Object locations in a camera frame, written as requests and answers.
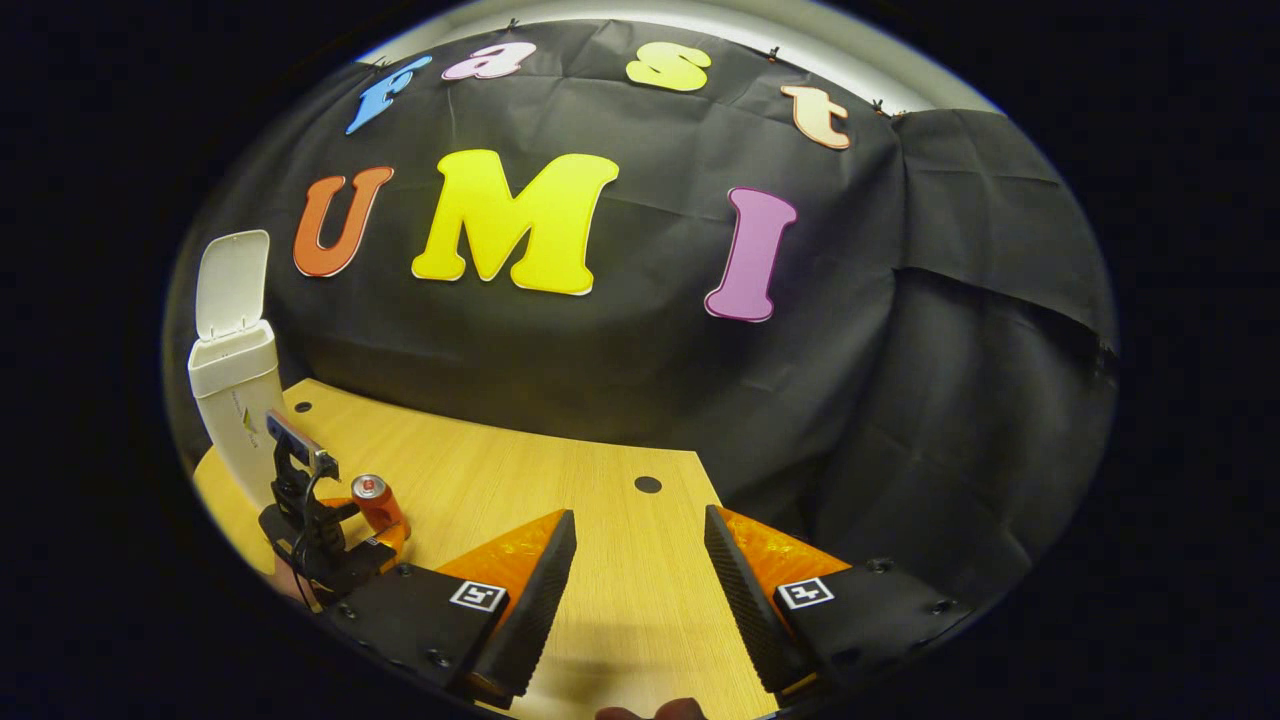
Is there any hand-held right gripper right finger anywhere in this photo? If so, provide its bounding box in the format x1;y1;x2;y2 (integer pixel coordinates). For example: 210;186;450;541
703;503;976;701

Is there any orange pop can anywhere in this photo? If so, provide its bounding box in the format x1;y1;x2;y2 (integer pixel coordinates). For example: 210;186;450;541
350;474;411;541

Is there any white desktop garbage bin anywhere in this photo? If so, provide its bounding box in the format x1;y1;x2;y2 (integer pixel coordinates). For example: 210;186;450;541
187;229;291;511

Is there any black backdrop cloth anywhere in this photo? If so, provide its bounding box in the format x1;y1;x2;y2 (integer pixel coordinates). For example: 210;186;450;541
165;18;1119;611

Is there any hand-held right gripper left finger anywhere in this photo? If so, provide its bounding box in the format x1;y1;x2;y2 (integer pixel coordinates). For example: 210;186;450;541
325;508;579;706

